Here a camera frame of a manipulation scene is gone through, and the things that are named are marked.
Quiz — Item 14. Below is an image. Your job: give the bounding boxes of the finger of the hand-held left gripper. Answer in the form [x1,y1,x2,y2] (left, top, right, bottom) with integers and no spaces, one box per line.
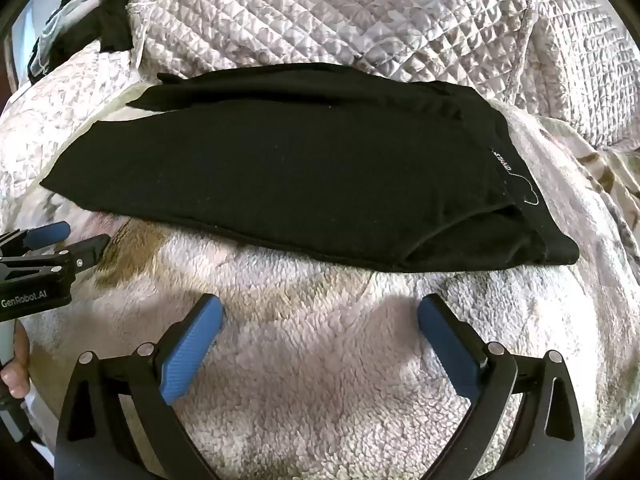
[0,221,70,257]
[50,234,110,273]

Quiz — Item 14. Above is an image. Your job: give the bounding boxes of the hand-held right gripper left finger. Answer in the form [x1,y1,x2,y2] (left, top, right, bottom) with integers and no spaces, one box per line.
[54,293,224,480]

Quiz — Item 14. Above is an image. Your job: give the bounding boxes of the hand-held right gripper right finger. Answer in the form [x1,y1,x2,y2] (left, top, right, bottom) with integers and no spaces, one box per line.
[416,293,586,480]

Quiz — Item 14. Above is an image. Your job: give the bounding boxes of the black pants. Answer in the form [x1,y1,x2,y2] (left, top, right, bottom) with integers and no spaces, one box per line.
[40,62,581,273]

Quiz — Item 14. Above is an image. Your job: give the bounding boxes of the person's left hand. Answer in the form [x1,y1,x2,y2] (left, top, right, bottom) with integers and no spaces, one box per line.
[0,327,32,399]

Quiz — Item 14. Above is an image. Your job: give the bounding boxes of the fleece blanket with brown print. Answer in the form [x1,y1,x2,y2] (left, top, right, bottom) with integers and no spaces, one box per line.
[0,80,640,480]

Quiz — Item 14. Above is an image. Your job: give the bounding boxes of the white hanging cloth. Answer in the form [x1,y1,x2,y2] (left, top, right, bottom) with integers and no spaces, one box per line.
[29,0,103,73]

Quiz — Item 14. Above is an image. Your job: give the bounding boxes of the dark clothes pile at headboard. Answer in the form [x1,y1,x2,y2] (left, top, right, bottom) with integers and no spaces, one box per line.
[30,0,137,81]

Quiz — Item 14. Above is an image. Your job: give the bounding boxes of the beige quilted blanket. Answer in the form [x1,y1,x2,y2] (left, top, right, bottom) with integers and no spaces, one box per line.
[127,0,640,153]

